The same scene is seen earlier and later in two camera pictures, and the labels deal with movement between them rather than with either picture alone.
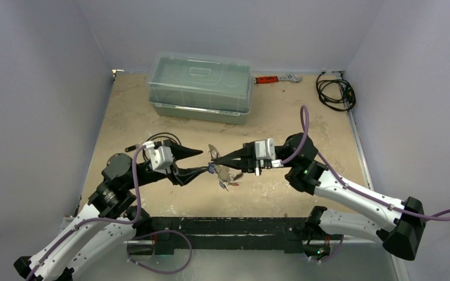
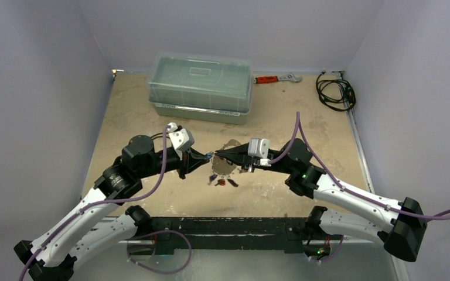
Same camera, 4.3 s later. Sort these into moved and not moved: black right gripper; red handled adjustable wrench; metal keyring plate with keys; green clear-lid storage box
Moved: metal keyring plate with keys
Not moved: green clear-lid storage box; red handled adjustable wrench; black right gripper
